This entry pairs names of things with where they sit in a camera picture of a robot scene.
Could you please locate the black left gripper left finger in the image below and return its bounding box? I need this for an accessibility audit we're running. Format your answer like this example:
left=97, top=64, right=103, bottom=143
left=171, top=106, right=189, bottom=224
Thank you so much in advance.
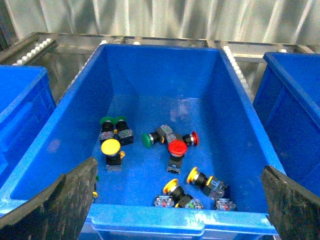
left=0, top=157, right=98, bottom=240

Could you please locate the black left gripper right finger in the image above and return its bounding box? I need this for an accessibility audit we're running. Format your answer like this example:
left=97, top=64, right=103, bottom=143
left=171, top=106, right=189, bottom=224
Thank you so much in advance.
left=261, top=165, right=320, bottom=240

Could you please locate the yellow mushroom push button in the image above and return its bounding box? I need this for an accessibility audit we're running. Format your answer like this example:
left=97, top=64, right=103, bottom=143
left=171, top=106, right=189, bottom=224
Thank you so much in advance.
left=100, top=138, right=126, bottom=172

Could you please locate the red mushroom push button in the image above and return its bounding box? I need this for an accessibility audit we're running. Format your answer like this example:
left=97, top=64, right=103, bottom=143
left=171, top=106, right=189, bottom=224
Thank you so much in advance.
left=167, top=139, right=188, bottom=175

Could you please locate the loose contact block right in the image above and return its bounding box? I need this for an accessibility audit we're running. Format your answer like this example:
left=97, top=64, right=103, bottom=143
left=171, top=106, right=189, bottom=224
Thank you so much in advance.
left=214, top=198, right=237, bottom=211

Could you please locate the loose contact block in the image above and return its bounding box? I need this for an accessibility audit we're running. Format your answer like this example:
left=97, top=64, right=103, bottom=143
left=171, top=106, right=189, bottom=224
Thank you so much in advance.
left=214, top=198, right=237, bottom=211
left=153, top=194, right=175, bottom=208

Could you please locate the yellow push button lying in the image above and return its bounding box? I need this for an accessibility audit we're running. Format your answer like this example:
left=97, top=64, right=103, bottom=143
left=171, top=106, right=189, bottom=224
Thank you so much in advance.
left=186, top=166, right=228, bottom=200

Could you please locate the green push button left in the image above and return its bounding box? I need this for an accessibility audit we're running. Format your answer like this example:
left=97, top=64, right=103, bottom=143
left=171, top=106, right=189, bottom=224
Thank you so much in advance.
left=98, top=116, right=115, bottom=144

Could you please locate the loose contact block left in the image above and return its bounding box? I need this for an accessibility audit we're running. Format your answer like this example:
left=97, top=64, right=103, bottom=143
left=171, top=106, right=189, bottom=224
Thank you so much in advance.
left=153, top=194, right=175, bottom=208

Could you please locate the blue plastic target bin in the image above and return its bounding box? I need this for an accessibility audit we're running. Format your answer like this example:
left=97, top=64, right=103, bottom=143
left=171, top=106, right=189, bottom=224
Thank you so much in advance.
left=253, top=52, right=320, bottom=195

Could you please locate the yellow push button front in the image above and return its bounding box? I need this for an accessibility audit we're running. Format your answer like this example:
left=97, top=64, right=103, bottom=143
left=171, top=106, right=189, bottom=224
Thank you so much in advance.
left=162, top=178, right=204, bottom=210

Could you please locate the blue bin at left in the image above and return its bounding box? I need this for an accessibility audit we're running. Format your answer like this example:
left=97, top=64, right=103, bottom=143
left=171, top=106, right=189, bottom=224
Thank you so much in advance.
left=0, top=65, right=56, bottom=184

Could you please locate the blue plastic source bin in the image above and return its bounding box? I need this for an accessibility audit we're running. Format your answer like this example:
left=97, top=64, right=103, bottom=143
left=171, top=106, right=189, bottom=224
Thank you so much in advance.
left=0, top=44, right=281, bottom=240

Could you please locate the green push button lying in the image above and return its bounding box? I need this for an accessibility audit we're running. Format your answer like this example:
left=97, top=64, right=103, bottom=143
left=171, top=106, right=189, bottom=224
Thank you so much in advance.
left=141, top=124, right=174, bottom=148

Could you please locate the metal shelf frame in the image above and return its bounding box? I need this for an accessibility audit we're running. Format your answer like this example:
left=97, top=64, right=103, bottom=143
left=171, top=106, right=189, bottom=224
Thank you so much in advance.
left=0, top=32, right=320, bottom=102

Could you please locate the white roller rail left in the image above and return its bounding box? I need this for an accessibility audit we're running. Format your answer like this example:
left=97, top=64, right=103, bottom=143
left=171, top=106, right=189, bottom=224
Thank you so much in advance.
left=12, top=38, right=57, bottom=66

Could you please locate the white roller rail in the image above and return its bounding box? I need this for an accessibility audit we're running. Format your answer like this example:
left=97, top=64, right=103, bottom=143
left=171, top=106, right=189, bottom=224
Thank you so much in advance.
left=12, top=38, right=57, bottom=66
left=221, top=46, right=255, bottom=103

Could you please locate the white roller rail right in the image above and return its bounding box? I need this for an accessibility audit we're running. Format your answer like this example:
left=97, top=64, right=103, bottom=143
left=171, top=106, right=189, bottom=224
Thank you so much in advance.
left=221, top=46, right=255, bottom=103

